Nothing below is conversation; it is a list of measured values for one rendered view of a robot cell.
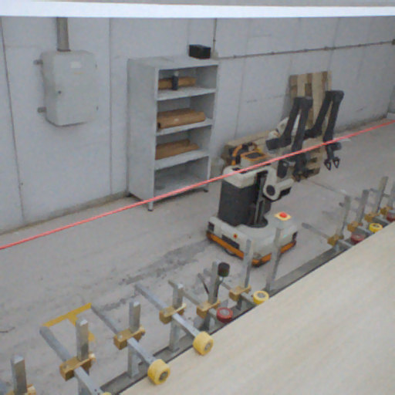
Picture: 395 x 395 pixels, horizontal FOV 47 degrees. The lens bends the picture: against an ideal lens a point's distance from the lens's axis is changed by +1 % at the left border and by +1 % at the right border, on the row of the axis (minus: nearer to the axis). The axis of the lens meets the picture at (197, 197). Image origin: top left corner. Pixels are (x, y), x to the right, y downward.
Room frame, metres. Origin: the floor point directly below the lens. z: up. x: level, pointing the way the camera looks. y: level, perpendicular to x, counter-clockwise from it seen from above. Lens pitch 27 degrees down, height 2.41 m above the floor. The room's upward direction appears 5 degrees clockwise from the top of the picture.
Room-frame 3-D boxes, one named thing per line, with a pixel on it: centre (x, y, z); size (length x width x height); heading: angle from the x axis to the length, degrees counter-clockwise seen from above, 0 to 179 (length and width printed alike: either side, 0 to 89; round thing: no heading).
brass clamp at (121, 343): (1.50, 0.24, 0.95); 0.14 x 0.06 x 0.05; 135
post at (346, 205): (2.76, -1.01, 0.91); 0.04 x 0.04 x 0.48; 45
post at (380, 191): (3.12, -1.36, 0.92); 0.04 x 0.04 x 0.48; 45
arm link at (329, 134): (3.68, -1.04, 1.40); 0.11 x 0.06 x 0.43; 135
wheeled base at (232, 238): (3.85, -0.56, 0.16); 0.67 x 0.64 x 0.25; 45
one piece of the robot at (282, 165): (3.64, -0.77, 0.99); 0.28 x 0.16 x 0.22; 135
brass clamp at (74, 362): (1.32, 0.41, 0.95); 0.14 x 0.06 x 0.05; 135
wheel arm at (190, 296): (1.90, -0.05, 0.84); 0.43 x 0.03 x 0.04; 45
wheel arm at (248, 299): (2.06, -0.24, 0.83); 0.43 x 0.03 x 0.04; 45
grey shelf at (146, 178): (4.81, 0.35, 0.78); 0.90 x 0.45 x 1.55; 135
